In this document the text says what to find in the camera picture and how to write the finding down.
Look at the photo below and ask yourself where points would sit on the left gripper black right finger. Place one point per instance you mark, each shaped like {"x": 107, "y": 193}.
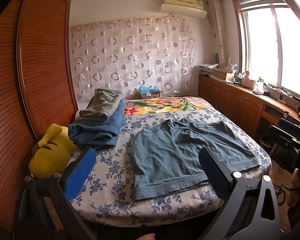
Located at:
{"x": 225, "y": 183}

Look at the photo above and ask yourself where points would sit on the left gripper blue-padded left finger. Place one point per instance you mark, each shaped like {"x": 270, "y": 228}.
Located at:
{"x": 77, "y": 172}

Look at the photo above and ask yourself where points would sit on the teal blue shorts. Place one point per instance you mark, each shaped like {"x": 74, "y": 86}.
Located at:
{"x": 165, "y": 158}

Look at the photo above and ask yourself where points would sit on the person's right hand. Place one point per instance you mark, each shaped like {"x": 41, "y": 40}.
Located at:
{"x": 293, "y": 197}

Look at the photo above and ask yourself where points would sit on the blue floral white bedspread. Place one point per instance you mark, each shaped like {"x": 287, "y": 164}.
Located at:
{"x": 106, "y": 196}

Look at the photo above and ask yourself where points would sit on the yellow plush toy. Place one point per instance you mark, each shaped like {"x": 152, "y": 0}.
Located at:
{"x": 52, "y": 153}

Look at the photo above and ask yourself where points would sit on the long wooden cabinet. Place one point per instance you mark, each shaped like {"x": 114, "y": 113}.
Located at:
{"x": 252, "y": 113}

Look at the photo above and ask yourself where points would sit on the folded blue denim jeans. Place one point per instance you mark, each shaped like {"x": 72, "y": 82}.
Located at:
{"x": 97, "y": 133}

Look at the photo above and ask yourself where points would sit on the pink bottle on cabinet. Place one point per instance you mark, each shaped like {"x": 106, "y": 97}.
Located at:
{"x": 246, "y": 82}

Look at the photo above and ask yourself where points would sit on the folded grey-green pants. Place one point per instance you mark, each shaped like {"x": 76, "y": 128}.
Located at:
{"x": 102, "y": 105}

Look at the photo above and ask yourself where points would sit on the colourful flower blanket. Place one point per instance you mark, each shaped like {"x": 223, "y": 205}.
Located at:
{"x": 164, "y": 105}

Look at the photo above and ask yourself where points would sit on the cardboard box on cabinet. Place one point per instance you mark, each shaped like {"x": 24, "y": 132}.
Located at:
{"x": 220, "y": 74}

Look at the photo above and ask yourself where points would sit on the brown wooden slatted wardrobe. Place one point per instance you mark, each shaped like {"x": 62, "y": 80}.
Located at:
{"x": 35, "y": 87}

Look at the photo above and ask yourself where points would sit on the stack of papers on cabinet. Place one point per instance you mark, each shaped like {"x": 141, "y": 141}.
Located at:
{"x": 207, "y": 68}

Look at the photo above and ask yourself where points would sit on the tissue box with blue bag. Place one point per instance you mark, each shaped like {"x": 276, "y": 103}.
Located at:
{"x": 149, "y": 93}

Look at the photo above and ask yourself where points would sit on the pink circle-patterned curtain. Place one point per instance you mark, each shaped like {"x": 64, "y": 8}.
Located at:
{"x": 125, "y": 54}

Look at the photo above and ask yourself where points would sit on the side window curtain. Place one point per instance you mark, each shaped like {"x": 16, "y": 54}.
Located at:
{"x": 218, "y": 25}

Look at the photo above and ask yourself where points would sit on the window with wooden frame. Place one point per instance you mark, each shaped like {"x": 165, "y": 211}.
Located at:
{"x": 269, "y": 32}

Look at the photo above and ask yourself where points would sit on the white wall air conditioner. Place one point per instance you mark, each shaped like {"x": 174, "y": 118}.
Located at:
{"x": 189, "y": 8}

